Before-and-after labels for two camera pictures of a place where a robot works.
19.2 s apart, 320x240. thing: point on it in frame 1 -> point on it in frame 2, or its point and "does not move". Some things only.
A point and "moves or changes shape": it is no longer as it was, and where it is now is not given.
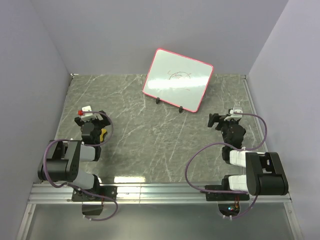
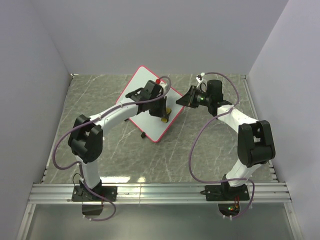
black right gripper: [213, 119] -> [188, 99]
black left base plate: [78, 195] does not move
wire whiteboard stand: [180, 109] -> [143, 134]
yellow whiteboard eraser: [103, 130] moves or changes shape
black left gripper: [77, 119] -> [161, 112]
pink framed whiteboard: [177, 80] -> [153, 126]
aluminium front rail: [186, 193] does not move
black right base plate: [213, 196] does not move
